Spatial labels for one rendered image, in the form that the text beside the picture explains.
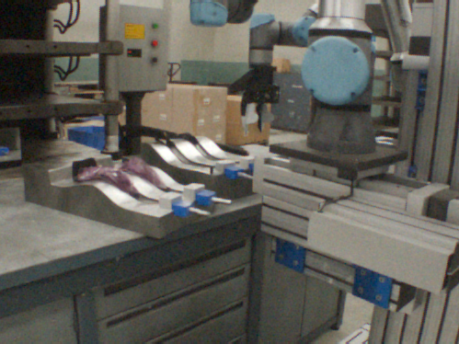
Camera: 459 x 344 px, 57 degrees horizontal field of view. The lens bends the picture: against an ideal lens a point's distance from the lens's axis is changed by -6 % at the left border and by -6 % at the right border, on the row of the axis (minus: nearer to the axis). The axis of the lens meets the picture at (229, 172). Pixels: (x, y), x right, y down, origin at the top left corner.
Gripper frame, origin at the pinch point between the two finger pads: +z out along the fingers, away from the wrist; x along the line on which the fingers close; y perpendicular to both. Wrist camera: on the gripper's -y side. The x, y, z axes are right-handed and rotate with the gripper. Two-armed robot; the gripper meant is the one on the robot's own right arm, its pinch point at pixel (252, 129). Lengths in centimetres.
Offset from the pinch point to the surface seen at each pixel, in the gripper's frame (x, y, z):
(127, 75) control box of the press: 8, -85, -14
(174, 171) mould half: -17.6, -16.5, 14.4
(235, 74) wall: 630, -619, -2
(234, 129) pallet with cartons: 333, -329, 66
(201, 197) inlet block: -28.9, 9.4, 14.6
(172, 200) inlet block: -39.5, 10.5, 13.4
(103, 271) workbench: -56, 4, 30
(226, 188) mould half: -12.4, 2.0, 16.6
